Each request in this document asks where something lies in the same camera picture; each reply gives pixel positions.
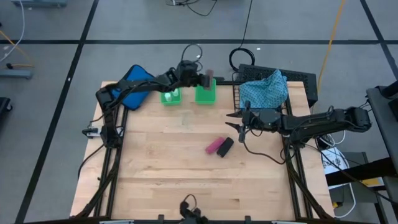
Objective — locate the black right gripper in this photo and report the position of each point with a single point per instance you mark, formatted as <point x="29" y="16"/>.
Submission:
<point x="264" y="119"/>

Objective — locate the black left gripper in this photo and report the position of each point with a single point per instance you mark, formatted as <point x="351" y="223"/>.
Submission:
<point x="191" y="80"/>

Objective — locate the black bandage roll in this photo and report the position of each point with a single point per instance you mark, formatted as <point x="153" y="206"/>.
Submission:
<point x="225" y="147"/>

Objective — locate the pale blue plastic cup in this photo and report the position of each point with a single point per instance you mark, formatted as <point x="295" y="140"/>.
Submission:
<point x="175" y="92"/>

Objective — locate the pink bandage roll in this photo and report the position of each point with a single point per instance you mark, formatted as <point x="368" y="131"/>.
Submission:
<point x="214" y="145"/>

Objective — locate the white plastic bottle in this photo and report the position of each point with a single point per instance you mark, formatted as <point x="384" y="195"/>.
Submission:
<point x="168" y="97"/>

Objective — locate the blue star-patterned cloth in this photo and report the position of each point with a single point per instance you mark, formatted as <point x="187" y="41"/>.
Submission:
<point x="264" y="91"/>

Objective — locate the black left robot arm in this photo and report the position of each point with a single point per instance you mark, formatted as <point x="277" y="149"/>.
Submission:
<point x="140" y="84"/>

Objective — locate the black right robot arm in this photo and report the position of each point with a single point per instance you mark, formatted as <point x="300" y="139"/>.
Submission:
<point x="311" y="123"/>

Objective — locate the right green block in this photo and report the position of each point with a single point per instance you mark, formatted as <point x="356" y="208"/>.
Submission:
<point x="205" y="96"/>

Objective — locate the green block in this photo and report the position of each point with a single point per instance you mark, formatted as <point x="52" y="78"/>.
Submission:
<point x="205" y="96"/>
<point x="171" y="101"/>

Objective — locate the left green block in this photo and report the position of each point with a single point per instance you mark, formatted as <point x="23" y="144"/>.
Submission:
<point x="171" y="101"/>

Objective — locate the blue fabric pouch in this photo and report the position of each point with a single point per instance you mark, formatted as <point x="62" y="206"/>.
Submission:
<point x="133" y="99"/>

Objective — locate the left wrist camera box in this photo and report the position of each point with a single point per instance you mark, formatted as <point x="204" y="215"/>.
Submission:
<point x="187" y="67"/>

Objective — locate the black table-level camera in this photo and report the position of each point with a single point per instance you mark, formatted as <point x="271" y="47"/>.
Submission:
<point x="190" y="211"/>

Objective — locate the black aluminium rig frame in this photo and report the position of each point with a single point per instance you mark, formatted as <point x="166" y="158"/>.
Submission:
<point x="107" y="174"/>

